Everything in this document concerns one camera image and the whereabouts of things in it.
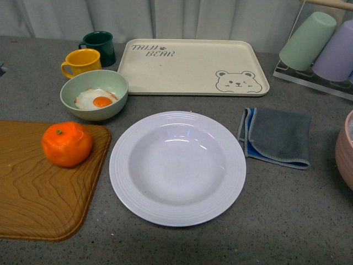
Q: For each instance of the white round plate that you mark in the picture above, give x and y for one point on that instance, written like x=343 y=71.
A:
x=177 y=169

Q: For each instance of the orange mandarin fruit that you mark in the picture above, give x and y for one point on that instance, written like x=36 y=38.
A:
x=67 y=144

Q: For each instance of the beige bear tray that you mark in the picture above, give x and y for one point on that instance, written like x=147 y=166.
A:
x=192 y=68

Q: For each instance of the fake fried egg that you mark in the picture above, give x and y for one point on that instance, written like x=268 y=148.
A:
x=92 y=99

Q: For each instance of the light green bowl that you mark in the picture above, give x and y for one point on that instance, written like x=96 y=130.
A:
x=104 y=79

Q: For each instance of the grey blue folded cloth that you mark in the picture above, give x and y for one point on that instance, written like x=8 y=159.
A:
x=276 y=136

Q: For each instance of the dark green mug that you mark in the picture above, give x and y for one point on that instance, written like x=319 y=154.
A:
x=101 y=41

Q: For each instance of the yellow mug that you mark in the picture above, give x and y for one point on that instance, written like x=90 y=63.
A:
x=80 y=61

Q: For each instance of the clear cup rack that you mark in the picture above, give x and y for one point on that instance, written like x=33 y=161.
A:
x=308 y=78

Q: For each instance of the grey curtain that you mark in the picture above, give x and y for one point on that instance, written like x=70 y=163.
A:
x=265 y=25

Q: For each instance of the light green cup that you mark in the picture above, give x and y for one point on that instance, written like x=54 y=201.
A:
x=306 y=43

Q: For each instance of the brown wooden tray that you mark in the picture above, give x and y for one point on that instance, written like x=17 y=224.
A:
x=40 y=200

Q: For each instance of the pink bowl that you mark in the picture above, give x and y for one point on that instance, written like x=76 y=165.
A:
x=343 y=152

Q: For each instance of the purple cup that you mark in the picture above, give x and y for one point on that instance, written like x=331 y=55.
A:
x=335 y=61

